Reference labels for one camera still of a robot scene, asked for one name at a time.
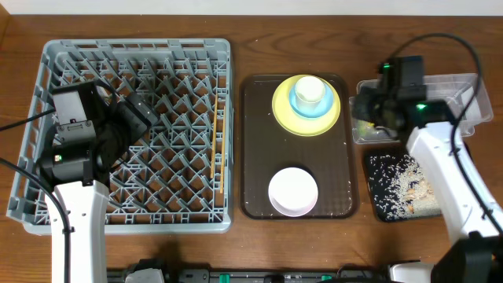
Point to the white bowl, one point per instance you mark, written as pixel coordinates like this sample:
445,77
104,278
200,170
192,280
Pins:
293,192

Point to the yellow plate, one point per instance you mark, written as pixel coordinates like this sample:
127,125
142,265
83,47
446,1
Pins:
296,124

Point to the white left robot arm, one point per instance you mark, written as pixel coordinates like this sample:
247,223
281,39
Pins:
79,199

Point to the rice pile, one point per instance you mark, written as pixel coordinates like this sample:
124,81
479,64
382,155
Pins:
408,192

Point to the dark brown serving tray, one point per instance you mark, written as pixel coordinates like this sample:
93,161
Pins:
266,148

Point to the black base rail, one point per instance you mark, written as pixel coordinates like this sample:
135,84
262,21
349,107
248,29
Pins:
156,270

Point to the grey plastic dishwasher rack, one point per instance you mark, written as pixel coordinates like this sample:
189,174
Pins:
163,185

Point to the black waste tray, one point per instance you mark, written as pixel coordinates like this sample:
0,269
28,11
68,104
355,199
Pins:
377,177

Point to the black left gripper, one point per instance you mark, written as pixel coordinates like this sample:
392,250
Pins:
138,115

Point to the light blue small plate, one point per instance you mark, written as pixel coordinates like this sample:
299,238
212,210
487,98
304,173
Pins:
321,108

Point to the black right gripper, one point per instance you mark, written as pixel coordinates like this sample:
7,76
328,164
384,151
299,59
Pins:
361,107

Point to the clear plastic bin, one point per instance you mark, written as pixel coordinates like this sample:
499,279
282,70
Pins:
477,106

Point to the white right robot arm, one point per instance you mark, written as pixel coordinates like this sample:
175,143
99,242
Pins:
428,118

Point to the green orange snack wrapper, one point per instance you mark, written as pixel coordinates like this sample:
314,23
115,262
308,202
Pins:
365,129

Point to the white cup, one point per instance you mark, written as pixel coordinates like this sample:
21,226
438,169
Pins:
309,90

